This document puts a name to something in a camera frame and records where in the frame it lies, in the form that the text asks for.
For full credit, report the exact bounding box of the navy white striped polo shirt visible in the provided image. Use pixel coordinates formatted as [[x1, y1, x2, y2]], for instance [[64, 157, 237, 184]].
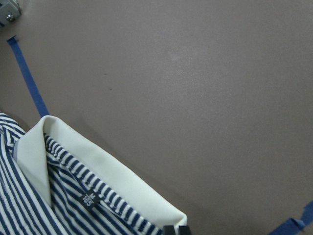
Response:
[[0, 113, 187, 235]]

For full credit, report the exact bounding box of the aluminium frame post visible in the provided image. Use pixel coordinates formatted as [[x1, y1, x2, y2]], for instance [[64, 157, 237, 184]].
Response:
[[0, 0, 21, 27]]

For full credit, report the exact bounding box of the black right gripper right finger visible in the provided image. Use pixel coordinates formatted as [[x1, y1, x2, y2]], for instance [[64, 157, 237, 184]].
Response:
[[179, 225, 191, 235]]

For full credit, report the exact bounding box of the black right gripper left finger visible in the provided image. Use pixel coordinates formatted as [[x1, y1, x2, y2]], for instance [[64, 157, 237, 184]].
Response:
[[162, 225, 174, 235]]

